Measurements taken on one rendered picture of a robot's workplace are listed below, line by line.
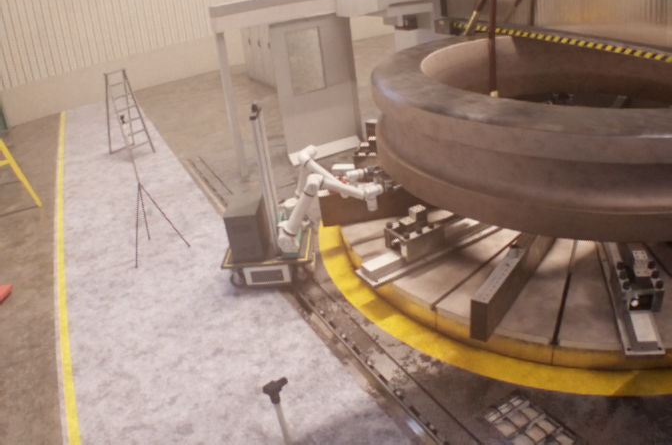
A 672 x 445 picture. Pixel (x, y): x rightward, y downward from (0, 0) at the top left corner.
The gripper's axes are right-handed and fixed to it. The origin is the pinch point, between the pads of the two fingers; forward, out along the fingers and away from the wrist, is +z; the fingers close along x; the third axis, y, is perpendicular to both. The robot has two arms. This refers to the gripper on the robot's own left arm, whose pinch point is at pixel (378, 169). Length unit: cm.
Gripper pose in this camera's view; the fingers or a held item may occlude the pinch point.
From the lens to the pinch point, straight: 549.8
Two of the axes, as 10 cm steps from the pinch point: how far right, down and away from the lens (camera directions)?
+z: 9.5, -2.2, 2.3
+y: -1.1, -9.1, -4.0
